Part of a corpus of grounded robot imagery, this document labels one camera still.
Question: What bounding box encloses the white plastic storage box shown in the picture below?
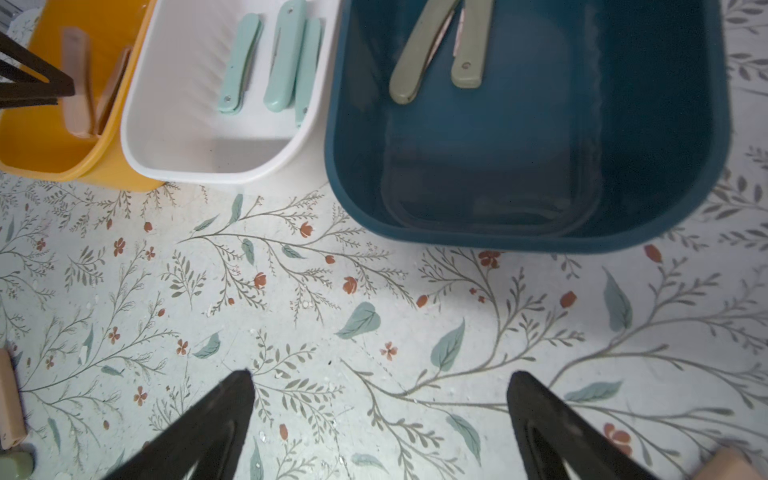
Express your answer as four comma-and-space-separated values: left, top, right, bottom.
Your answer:
121, 1, 341, 193

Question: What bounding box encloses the floral patterned table mat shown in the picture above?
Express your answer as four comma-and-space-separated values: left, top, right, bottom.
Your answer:
1, 1, 767, 479

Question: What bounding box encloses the dark teal storage box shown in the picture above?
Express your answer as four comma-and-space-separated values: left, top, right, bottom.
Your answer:
325, 1, 731, 254

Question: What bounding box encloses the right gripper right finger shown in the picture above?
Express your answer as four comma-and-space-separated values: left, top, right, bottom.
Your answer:
507, 371, 655, 480

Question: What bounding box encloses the mint fruit knife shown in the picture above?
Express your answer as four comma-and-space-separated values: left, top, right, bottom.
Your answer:
294, 18, 323, 127
217, 13, 262, 115
264, 0, 307, 113

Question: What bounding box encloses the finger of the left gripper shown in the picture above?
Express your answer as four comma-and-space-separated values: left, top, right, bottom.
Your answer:
1, 33, 75, 110

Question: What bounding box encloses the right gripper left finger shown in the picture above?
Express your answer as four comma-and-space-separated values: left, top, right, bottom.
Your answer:
107, 370, 255, 479

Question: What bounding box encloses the pink fruit knife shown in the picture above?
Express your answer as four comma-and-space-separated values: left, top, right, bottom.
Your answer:
94, 47, 132, 136
0, 348, 27, 450
61, 27, 94, 139
693, 448, 767, 480

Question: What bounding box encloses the olive fruit knife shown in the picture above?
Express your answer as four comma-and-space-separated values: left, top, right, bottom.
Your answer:
451, 0, 495, 89
389, 0, 458, 105
0, 451, 34, 480

